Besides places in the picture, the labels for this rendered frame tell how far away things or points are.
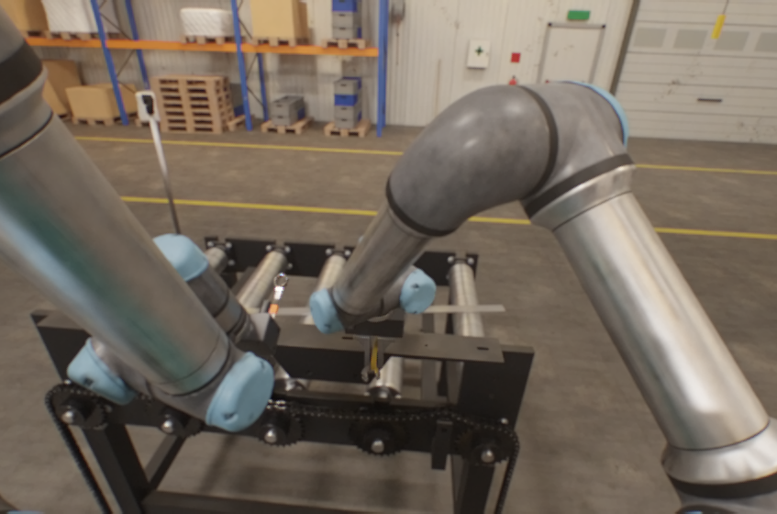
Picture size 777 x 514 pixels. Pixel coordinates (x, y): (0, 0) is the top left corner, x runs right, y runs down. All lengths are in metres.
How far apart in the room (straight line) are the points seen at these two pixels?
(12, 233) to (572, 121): 0.43
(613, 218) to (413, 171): 0.20
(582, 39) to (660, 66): 1.75
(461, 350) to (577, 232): 0.65
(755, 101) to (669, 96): 1.79
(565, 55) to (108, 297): 10.07
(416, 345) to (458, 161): 0.72
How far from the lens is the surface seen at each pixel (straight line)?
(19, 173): 0.28
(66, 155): 0.30
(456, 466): 1.85
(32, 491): 2.64
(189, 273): 0.54
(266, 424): 1.25
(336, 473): 2.22
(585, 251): 0.45
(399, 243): 0.47
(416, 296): 0.72
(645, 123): 11.07
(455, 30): 9.86
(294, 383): 1.36
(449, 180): 0.38
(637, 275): 0.45
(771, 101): 12.31
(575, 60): 10.28
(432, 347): 1.04
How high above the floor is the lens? 1.84
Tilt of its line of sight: 28 degrees down
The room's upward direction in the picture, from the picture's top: 2 degrees clockwise
